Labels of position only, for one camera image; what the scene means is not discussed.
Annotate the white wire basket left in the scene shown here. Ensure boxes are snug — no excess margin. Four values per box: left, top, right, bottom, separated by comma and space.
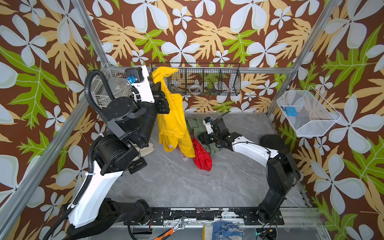
91, 65, 133, 108

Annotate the aluminium frame post left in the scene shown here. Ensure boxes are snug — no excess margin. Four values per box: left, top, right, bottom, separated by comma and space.
71, 0, 109, 67

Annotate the yellow cloth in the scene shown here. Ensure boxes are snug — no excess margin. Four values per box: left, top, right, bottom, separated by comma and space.
153, 67, 196, 158

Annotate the red cloth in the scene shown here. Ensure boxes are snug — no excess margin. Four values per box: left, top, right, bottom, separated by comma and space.
192, 138, 212, 172

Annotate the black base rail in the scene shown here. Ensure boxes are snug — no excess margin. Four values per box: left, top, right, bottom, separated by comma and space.
125, 206, 285, 226

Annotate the blue dotted work glove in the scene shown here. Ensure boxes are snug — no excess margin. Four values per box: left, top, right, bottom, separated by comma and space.
212, 221, 245, 240

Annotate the aluminium frame post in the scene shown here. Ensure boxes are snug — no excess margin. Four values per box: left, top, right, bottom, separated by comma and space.
71, 0, 109, 67
266, 0, 339, 117

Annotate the white wire basket right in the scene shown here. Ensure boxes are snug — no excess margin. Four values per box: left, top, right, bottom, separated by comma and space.
277, 87, 341, 138

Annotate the white wire basket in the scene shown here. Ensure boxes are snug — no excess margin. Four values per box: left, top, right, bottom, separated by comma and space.
91, 65, 133, 108
277, 87, 341, 138

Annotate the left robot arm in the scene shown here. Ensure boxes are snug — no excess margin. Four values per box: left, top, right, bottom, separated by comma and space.
44, 66, 170, 240

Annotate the pink cloth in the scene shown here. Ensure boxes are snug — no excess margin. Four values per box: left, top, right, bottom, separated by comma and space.
176, 147, 190, 161

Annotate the olive green cloth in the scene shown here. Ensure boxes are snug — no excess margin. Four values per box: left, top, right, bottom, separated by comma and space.
186, 118, 221, 156

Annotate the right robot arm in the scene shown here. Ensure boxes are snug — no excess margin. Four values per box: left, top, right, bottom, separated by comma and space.
198, 117, 302, 224

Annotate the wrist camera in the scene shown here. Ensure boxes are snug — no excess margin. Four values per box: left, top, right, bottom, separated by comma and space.
125, 65, 155, 104
203, 117, 214, 135

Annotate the blue object in basket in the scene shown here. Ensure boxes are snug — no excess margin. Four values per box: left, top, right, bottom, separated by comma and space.
284, 107, 298, 117

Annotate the aluminium frame post right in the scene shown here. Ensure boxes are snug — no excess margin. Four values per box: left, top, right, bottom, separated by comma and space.
266, 0, 339, 117

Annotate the cream leather work glove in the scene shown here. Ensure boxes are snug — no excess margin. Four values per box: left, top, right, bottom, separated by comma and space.
134, 143, 155, 157

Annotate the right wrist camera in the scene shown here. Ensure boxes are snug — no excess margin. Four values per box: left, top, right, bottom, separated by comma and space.
203, 117, 214, 135

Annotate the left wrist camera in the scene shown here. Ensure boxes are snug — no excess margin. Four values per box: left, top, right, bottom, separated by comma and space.
125, 65, 155, 104

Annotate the orange handled adjustable wrench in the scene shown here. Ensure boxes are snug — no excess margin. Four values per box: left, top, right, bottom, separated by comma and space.
155, 217, 188, 240

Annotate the black wire basket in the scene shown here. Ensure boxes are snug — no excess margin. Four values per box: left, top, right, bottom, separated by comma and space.
150, 62, 242, 96

